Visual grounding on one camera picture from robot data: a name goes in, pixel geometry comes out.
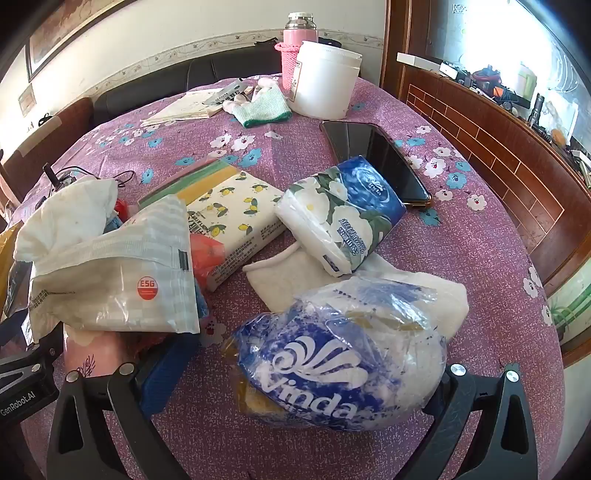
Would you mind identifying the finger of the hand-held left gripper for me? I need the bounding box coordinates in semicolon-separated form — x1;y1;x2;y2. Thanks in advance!
1;261;33;320
0;318;64;370

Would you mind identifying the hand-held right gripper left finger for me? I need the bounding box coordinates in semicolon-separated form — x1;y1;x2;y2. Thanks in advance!
46;332;201;480

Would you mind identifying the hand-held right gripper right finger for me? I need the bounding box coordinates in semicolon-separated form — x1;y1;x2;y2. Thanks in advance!
401;364;551;480

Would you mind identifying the pink tissue pack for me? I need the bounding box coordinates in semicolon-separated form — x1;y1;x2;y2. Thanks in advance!
62;323;139;379

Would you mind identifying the striped white tissue packet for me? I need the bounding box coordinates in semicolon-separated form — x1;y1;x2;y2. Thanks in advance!
13;178;201;345

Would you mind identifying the blue white plastic tissue bag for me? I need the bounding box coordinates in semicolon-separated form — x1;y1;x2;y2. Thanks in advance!
221;272;448;432

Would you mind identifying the white towel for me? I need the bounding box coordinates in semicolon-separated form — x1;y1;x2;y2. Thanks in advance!
242;244;469;344

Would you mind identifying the lemon print tissue pack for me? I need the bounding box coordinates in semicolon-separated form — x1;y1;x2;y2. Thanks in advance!
185;171;287;292

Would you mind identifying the pink green yellow sponge pack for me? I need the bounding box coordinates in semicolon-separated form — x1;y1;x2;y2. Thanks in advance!
137;157;242;206

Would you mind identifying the blue floral tissue roll pack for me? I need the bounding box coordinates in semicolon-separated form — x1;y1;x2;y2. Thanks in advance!
274;156;407;278

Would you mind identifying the purple floral tablecloth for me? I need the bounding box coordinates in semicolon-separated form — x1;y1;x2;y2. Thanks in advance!
9;74;566;480

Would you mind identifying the grey electronic gadget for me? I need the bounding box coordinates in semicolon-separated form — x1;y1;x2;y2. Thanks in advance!
44;164;95;190

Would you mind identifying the brown sofa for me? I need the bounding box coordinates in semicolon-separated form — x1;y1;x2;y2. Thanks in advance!
0;97;95;195

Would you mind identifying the wooden sill cabinet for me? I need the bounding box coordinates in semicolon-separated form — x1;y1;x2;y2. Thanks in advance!
397;53;591;296

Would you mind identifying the stack of papers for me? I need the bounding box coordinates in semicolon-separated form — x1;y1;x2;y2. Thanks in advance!
141;89;232;127

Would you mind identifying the black smartphone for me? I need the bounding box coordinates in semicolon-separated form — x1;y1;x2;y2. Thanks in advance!
320;120;433;210

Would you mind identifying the black sofa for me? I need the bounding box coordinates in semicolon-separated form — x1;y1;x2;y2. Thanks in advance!
92;44;283;125

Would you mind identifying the white blue tube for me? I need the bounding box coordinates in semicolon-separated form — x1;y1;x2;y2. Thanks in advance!
203;80;249;106

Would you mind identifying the white sock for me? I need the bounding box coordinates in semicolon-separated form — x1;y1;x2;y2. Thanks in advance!
222;76;280;114

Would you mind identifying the green white knitted cloth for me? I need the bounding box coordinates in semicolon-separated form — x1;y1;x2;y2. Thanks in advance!
233;85;293;129

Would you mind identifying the white flat box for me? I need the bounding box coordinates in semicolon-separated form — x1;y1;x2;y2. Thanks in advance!
397;52;458;77

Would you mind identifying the white plastic jar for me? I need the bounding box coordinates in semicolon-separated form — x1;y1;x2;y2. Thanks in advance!
289;41;363;118

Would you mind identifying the pink thermos bottle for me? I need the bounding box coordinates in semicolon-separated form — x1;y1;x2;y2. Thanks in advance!
274;12;319;90

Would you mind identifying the black cable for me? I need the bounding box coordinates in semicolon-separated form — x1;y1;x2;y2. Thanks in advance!
90;170;136;189

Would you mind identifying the framed wall picture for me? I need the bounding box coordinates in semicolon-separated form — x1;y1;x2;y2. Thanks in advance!
25;0;139;83

